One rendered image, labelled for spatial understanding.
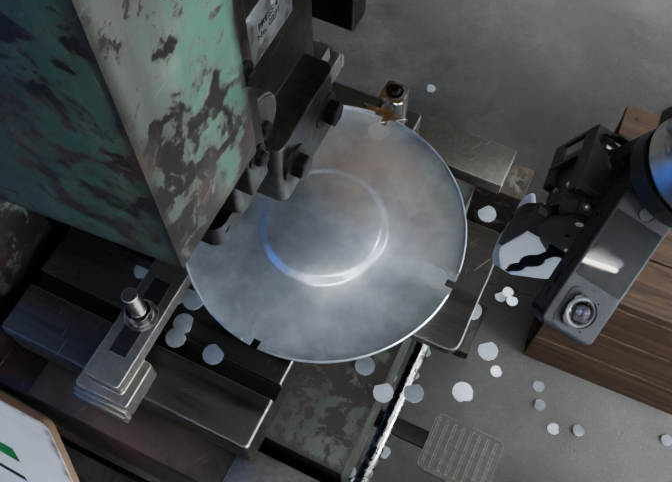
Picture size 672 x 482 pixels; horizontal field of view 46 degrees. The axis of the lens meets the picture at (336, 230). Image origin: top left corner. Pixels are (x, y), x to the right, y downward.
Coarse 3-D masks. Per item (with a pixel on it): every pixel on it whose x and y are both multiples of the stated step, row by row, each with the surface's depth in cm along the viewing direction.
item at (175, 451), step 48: (0, 336) 93; (0, 384) 96; (48, 384) 90; (96, 432) 91; (144, 432) 88; (192, 432) 88; (96, 480) 142; (192, 480) 86; (240, 480) 83; (288, 480) 83
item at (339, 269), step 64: (320, 192) 82; (384, 192) 82; (448, 192) 82; (192, 256) 80; (256, 256) 79; (320, 256) 79; (384, 256) 79; (448, 256) 79; (256, 320) 77; (320, 320) 76; (384, 320) 76
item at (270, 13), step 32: (256, 0) 54; (288, 0) 59; (256, 32) 56; (288, 32) 62; (256, 64) 58; (288, 64) 65; (320, 64) 66; (288, 96) 65; (320, 96) 66; (288, 128) 63; (320, 128) 69; (288, 160) 65; (256, 192) 70; (288, 192) 69
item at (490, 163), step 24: (432, 120) 104; (432, 144) 102; (456, 144) 102; (480, 144) 102; (456, 168) 101; (480, 168) 101; (504, 168) 101; (480, 192) 104; (504, 192) 102; (504, 216) 106
